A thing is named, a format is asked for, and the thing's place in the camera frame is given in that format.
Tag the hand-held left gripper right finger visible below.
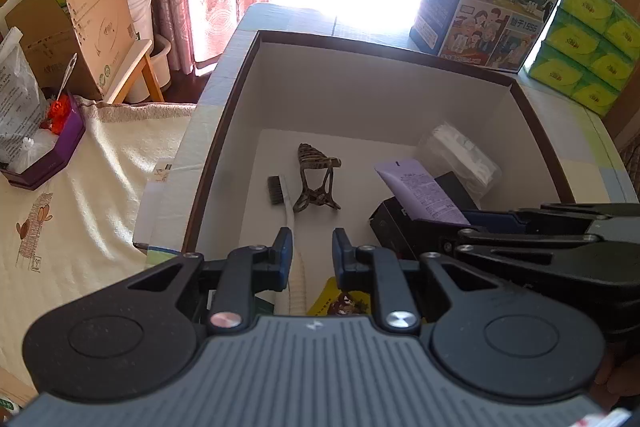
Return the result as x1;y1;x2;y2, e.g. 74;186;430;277
332;227;507;335

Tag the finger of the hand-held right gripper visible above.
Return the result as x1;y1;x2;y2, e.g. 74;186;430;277
462;202;640;238
440;229;640;295

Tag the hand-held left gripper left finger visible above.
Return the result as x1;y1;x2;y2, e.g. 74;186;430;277
115;227;294;335

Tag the white toothbrush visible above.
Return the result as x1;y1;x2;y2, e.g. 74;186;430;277
266;174;308;313

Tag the yellow snack packet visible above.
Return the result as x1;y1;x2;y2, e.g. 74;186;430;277
307;277;373;318

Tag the black product box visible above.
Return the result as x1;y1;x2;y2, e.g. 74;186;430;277
369;172;482;260

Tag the brown striped hair claw clip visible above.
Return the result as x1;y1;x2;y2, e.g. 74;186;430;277
292;143;344;212

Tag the purple cosmetic tube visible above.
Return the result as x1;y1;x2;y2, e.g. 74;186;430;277
374;159;472;226

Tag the clear plastic cup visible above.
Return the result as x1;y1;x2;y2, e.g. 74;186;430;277
415;122;502;202

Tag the brown cardboard storage box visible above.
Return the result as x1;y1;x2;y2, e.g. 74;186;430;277
182;29;576;315

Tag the person's right hand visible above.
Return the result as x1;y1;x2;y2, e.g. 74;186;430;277
590;347;640;410

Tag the brown quilted chair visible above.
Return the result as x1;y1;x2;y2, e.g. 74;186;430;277
617;137;640;188

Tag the stack of green tissue packs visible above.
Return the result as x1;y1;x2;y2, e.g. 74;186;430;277
520;0;640;118

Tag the cream printed blanket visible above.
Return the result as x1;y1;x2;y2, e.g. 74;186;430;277
0;102;201;388

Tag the wooden stool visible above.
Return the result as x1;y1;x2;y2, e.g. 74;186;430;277
105;39;166;105

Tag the purple hexagonal box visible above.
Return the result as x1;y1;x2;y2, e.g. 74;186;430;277
0;94;87;192

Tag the red candy wrapper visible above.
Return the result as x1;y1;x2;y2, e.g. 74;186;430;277
47;99;71;132

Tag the white plastic bucket stack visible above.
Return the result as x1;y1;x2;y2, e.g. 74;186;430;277
122;0;171;102

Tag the clear plastic spoon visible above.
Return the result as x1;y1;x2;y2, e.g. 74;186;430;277
55;52;79;102

